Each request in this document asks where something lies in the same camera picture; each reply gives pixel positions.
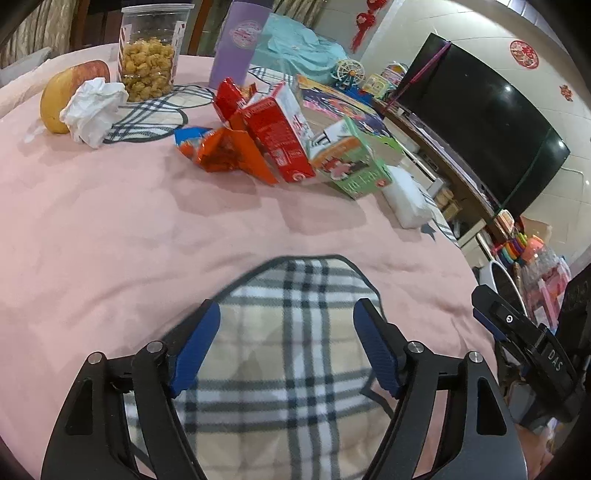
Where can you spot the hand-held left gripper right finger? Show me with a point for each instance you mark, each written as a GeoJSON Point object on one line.
{"type": "Point", "coordinates": [376, 350]}

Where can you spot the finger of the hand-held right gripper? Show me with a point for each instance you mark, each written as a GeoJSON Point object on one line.
{"type": "Point", "coordinates": [508, 318]}
{"type": "Point", "coordinates": [489, 325]}

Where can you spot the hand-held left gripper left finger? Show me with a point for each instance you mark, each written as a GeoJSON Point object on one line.
{"type": "Point", "coordinates": [194, 350]}

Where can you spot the white trash bin black bag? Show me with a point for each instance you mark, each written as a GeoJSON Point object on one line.
{"type": "Point", "coordinates": [496, 277]}

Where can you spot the white plastic tissue pack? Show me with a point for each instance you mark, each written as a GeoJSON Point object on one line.
{"type": "Point", "coordinates": [408, 198]}

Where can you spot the green milk carton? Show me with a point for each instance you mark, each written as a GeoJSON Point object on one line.
{"type": "Point", "coordinates": [353, 166]}

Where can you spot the orange snack packet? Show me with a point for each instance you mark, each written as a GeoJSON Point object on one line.
{"type": "Point", "coordinates": [226, 154]}

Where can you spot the red milk carton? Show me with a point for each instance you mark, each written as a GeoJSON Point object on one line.
{"type": "Point", "coordinates": [277, 134]}

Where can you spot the red snack packet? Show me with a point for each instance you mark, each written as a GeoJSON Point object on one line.
{"type": "Point", "coordinates": [228, 99]}

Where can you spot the pink storage box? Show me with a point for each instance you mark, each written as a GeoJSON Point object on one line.
{"type": "Point", "coordinates": [551, 277]}

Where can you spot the stacked yellow food containers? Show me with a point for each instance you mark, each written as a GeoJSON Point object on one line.
{"type": "Point", "coordinates": [445, 202]}

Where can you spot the pink blanket plaid patches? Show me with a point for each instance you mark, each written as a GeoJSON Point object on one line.
{"type": "Point", "coordinates": [138, 230]}

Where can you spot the black television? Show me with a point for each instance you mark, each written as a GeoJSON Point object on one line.
{"type": "Point", "coordinates": [485, 129]}

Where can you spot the colourful puzzle box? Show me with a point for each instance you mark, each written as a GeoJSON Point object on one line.
{"type": "Point", "coordinates": [341, 104]}

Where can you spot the blue toy base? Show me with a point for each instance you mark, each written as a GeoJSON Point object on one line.
{"type": "Point", "coordinates": [356, 92]}

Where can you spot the crumpled white tissue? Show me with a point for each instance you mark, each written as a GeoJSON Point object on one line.
{"type": "Point", "coordinates": [92, 110]}

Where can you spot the pink ribbon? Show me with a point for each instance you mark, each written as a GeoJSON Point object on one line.
{"type": "Point", "coordinates": [425, 67]}

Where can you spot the yellow toy house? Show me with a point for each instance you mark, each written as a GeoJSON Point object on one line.
{"type": "Point", "coordinates": [376, 85]}

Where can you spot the pink toy box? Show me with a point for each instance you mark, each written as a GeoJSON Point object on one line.
{"type": "Point", "coordinates": [395, 73]}

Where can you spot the ferris wheel toy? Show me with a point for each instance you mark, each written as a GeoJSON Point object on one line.
{"type": "Point", "coordinates": [349, 73]}

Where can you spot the apple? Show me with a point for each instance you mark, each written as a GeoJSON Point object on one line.
{"type": "Point", "coordinates": [53, 106]}

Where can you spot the clear popcorn jar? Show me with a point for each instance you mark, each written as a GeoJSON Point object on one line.
{"type": "Point", "coordinates": [147, 64]}

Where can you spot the purple transparent box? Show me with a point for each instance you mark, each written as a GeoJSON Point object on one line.
{"type": "Point", "coordinates": [235, 46]}

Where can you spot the teal cloth cover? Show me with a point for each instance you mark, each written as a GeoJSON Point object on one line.
{"type": "Point", "coordinates": [295, 44]}

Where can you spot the wooden glass balcony door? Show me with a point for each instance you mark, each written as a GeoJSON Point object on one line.
{"type": "Point", "coordinates": [196, 27]}

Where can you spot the beige patterned curtain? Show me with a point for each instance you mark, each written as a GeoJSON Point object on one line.
{"type": "Point", "coordinates": [27, 27]}

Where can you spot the small red wall decal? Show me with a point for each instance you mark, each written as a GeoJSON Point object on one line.
{"type": "Point", "coordinates": [566, 92]}

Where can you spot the round red wall decal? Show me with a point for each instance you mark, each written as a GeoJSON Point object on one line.
{"type": "Point", "coordinates": [524, 54]}

